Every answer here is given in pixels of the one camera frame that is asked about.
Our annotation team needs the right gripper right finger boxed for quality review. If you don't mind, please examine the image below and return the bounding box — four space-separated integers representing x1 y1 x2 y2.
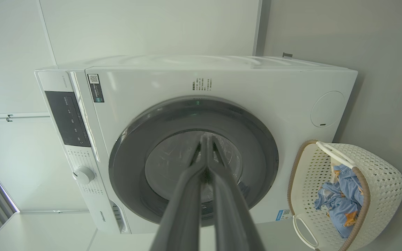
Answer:
207 135 266 251

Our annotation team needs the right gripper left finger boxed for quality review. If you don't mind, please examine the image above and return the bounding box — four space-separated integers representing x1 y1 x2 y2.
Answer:
150 134 209 251

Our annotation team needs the round dark glass washer door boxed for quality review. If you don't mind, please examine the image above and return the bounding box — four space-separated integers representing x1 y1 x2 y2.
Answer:
109 96 279 227

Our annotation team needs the blue printed garment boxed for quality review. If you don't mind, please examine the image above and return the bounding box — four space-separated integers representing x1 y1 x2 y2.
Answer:
314 181 360 239

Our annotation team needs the white washing machine dial knob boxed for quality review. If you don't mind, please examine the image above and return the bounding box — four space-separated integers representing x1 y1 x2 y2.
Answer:
73 166 95 185

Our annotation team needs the white front-load washing machine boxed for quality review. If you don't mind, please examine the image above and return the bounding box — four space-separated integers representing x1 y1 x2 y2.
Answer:
35 54 358 235

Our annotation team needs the white oval filter access cover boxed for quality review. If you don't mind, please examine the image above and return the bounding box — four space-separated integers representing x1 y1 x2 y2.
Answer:
311 91 345 128

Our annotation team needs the black washing machine control display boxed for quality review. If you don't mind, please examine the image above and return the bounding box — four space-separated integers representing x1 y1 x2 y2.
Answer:
44 91 91 147

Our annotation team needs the blue energy label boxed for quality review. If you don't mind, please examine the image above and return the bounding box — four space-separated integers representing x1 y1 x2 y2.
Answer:
275 209 292 221

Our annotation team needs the white detergent drawer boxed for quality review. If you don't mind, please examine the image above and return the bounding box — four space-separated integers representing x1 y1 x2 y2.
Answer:
110 200 129 233

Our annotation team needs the cream perforated laundry basket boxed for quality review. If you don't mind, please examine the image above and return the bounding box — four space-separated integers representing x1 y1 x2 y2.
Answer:
288 140 402 251

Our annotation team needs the QR code sticker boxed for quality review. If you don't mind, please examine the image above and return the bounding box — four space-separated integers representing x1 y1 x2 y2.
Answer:
87 74 105 103

